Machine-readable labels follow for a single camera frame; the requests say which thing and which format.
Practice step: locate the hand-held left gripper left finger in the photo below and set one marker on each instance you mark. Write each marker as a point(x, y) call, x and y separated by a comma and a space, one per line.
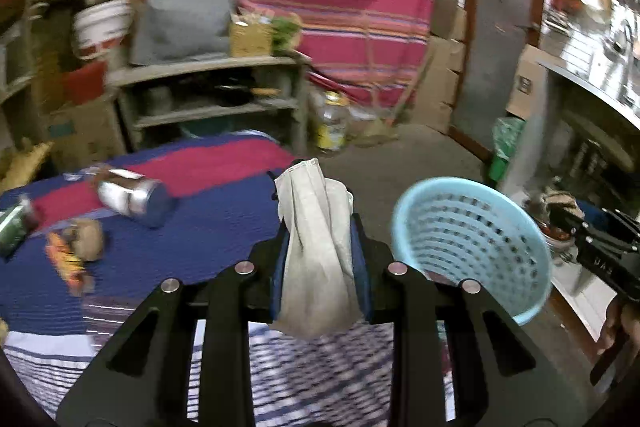
point(280, 277)

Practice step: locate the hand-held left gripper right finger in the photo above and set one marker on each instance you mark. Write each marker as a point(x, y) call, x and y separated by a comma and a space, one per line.
point(361, 267)

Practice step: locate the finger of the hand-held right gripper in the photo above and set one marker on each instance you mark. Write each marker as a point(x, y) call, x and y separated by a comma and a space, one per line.
point(622, 221)
point(567, 219)

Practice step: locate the brown paper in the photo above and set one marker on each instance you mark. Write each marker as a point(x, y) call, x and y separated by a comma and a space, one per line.
point(90, 237)
point(560, 199)

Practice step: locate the beige cloth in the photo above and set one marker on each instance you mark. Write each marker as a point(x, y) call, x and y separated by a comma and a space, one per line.
point(315, 257)

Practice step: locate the light blue plastic basket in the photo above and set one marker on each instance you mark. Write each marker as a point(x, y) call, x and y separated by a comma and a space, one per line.
point(450, 222)

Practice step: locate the orange snack wrapper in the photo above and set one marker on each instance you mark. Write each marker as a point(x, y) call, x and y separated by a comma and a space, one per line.
point(65, 262)

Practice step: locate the person's right hand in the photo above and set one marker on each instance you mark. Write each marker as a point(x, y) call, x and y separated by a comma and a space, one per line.
point(609, 332)

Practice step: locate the blue striped checked tablecloth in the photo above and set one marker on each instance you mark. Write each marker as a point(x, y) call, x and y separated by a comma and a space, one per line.
point(200, 232)

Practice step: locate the green plastic bag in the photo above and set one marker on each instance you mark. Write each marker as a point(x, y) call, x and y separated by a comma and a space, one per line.
point(507, 142)

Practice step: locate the straw broom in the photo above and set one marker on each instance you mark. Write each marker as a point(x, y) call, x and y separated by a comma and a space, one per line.
point(377, 132)

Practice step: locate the steel kitchen counter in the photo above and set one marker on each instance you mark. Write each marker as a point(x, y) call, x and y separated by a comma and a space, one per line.
point(590, 82)

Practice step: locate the printed cardboard box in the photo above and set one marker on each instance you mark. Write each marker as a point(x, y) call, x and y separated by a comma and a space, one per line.
point(525, 82)

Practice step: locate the plastic jar yellow label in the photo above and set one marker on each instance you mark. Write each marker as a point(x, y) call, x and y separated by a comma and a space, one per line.
point(332, 122)

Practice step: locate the steel canister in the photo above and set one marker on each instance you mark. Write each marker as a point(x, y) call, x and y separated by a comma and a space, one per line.
point(135, 199)

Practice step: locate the stack of flattened cardboard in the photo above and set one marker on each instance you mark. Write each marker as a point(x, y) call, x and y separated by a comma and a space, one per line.
point(442, 72)

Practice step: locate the black frying pan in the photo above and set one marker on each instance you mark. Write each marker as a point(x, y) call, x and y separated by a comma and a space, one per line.
point(232, 89)

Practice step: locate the grey shelf cabinet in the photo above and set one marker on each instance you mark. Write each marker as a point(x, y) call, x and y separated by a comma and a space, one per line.
point(210, 67)

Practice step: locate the grey door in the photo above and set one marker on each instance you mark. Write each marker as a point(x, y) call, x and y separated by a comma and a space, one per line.
point(500, 7)

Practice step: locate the green leafy vegetable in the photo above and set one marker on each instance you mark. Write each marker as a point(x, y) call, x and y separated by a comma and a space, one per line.
point(286, 31)

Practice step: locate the brown cardboard box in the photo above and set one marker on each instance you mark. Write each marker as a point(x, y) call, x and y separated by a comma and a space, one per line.
point(82, 129)

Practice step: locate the green plastic jar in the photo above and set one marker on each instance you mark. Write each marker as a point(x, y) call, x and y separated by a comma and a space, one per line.
point(12, 229)

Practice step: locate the grey cushion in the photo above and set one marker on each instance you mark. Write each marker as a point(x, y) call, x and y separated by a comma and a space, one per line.
point(185, 22)

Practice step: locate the red plastic basin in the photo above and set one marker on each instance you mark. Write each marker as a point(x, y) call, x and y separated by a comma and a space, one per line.
point(85, 83)

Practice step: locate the yellow egg tray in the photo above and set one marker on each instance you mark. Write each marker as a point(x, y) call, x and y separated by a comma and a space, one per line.
point(25, 164)

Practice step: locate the white plastic bucket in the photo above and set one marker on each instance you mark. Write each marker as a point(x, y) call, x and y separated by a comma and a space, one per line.
point(102, 29)

